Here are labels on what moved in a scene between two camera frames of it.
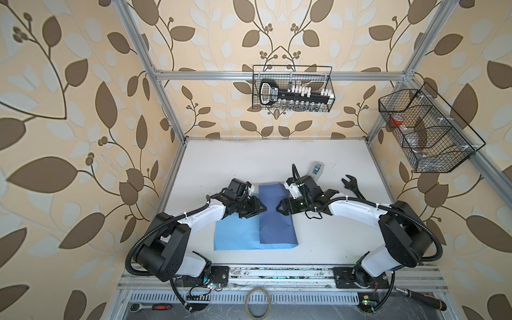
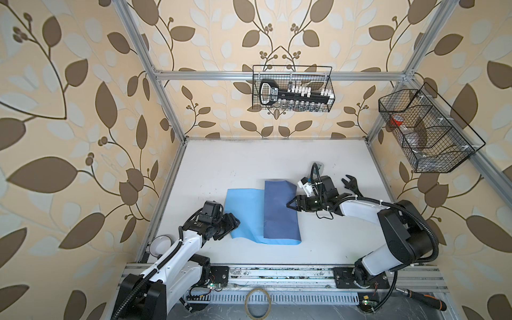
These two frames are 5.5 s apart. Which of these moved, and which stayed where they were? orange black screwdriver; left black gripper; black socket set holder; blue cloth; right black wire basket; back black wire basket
Moved: left black gripper; blue cloth
Stayed: right black wire basket; orange black screwdriver; back black wire basket; black socket set holder
